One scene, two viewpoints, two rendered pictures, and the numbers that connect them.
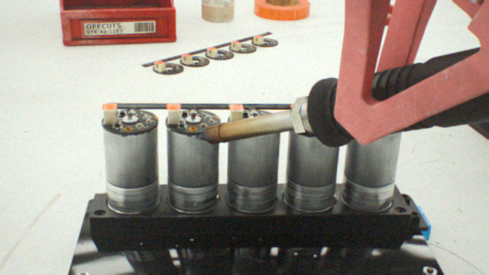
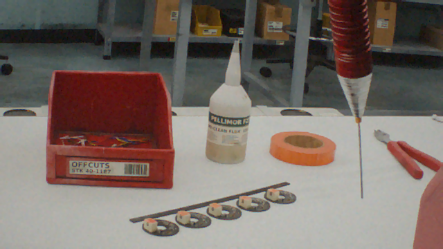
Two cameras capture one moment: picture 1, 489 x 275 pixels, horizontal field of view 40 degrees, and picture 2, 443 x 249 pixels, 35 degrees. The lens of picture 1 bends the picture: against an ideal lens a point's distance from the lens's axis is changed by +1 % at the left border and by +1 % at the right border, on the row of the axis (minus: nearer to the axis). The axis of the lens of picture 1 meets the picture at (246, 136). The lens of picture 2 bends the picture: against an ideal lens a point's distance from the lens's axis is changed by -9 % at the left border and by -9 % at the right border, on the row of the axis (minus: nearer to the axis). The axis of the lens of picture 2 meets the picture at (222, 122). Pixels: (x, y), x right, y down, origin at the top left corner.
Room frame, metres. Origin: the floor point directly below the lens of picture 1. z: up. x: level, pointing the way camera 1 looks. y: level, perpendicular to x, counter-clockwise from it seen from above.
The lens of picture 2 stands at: (0.05, 0.01, 0.97)
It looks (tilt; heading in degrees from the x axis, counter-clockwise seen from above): 17 degrees down; 3
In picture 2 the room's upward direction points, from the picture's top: 6 degrees clockwise
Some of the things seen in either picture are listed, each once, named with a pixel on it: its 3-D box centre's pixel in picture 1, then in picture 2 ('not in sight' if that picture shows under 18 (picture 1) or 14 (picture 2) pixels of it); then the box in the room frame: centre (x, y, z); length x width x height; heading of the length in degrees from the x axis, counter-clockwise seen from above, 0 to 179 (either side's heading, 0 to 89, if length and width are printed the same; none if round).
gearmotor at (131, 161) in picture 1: (132, 168); not in sight; (0.27, 0.05, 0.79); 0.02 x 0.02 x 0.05
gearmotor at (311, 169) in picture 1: (311, 167); not in sight; (0.27, -0.03, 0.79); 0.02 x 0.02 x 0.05
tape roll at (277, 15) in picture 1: (282, 7); (303, 147); (0.69, -0.03, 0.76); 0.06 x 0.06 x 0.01
